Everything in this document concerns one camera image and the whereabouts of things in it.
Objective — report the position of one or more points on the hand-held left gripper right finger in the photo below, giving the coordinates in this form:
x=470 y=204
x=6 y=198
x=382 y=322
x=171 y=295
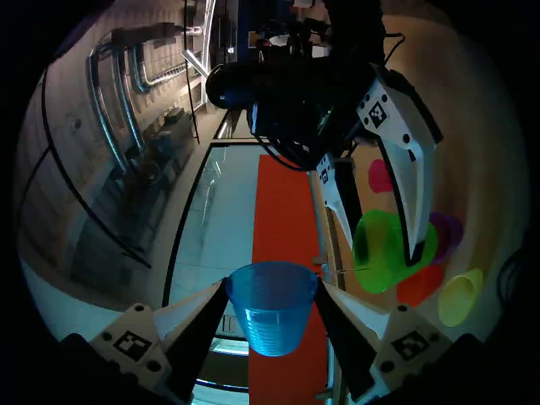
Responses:
x=396 y=333

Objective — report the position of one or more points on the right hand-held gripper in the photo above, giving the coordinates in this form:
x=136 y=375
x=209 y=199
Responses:
x=291 y=101

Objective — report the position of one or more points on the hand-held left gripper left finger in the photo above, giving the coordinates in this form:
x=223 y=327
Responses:
x=139 y=325

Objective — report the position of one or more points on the green plastic cup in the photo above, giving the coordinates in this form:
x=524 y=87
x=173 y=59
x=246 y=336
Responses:
x=379 y=249

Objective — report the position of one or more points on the blue plastic cup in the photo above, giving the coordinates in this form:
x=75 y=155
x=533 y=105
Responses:
x=270 y=312

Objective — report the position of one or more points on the pink plastic cup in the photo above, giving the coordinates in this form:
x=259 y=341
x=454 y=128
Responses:
x=379 y=177

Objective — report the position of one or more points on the red plastic cup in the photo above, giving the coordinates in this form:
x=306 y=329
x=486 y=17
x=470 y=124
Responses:
x=422 y=284

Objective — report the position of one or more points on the yellow plastic cup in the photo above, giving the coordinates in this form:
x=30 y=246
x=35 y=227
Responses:
x=460 y=297

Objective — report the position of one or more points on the red desk screen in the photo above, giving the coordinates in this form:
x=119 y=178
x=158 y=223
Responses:
x=282 y=219

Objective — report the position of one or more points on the purple plastic cup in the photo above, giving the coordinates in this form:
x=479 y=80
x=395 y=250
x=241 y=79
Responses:
x=449 y=232

